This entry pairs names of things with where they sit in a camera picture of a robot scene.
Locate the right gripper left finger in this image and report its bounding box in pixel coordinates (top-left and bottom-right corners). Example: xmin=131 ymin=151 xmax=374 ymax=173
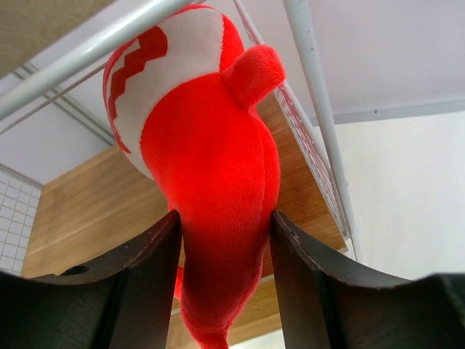
xmin=1 ymin=212 xmax=181 ymax=348

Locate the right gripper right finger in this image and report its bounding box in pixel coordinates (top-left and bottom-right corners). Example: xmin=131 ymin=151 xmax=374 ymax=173
xmin=270 ymin=212 xmax=464 ymax=348

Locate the red shark plush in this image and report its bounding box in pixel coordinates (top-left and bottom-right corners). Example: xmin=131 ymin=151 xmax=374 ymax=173
xmin=102 ymin=4 xmax=286 ymax=348

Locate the white wire wooden shelf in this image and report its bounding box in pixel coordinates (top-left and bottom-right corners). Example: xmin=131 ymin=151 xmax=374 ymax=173
xmin=0 ymin=0 xmax=364 ymax=349

